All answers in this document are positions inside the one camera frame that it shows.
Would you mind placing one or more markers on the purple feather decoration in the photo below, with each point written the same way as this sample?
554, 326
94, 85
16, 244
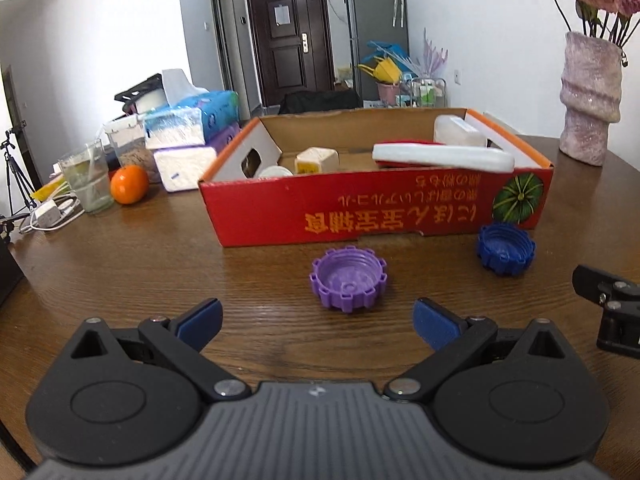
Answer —
434, 55

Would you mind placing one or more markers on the white bottle cap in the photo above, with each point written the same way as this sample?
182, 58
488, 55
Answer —
275, 171

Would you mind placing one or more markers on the pink stone vase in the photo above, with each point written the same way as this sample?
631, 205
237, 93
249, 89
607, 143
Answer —
590, 105

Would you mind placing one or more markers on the white power strip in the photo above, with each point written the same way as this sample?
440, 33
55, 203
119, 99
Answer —
57, 169

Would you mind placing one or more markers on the yellow packet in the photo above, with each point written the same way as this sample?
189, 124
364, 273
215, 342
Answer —
47, 189

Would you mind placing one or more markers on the clear cotton swab box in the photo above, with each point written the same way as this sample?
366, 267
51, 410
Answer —
457, 131

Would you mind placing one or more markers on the clear glass cup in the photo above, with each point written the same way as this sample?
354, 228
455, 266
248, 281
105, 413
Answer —
87, 180

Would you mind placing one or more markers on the clear food container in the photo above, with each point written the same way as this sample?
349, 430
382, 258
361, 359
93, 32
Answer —
127, 145

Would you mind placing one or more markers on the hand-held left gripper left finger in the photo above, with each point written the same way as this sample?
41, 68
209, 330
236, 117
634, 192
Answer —
202, 323

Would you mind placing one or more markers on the black paper bag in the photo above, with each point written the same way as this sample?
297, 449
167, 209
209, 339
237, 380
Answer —
9, 275

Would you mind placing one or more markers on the black basket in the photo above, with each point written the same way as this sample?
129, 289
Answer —
137, 92

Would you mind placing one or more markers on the paper sheet on door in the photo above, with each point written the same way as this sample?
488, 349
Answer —
281, 14

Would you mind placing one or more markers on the cream plug adapter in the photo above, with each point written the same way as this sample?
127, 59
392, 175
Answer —
315, 161

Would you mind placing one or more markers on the blue bottle cap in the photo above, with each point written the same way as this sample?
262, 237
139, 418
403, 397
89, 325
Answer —
505, 249

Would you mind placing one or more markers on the grey refrigerator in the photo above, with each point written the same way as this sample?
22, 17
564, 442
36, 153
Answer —
372, 15

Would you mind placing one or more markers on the trolley rack with bottles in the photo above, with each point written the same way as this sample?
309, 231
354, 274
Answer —
424, 92

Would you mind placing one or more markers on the dark brown door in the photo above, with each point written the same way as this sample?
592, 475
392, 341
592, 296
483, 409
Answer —
290, 55

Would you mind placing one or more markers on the orange fruit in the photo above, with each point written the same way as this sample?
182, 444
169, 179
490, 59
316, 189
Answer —
129, 185

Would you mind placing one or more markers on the side door frame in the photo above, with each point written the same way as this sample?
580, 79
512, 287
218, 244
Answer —
222, 35

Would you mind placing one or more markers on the white and purple tissue pack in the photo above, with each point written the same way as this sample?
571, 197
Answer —
187, 167

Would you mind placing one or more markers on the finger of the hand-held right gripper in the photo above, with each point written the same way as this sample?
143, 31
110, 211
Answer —
592, 282

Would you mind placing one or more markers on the purple bottle cap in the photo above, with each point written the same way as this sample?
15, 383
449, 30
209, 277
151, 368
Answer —
347, 277

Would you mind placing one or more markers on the blue tissue pack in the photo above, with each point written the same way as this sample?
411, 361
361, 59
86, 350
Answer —
195, 117

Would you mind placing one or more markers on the white charger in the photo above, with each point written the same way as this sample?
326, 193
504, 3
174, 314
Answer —
47, 214

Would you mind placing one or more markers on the pink bucket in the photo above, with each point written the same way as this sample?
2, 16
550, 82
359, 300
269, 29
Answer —
387, 92

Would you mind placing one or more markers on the blue plastic frame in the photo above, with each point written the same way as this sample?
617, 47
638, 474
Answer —
392, 52

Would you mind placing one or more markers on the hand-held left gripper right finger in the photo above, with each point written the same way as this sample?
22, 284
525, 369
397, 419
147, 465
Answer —
435, 327

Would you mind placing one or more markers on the red cardboard box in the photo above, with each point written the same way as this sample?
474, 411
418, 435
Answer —
350, 210

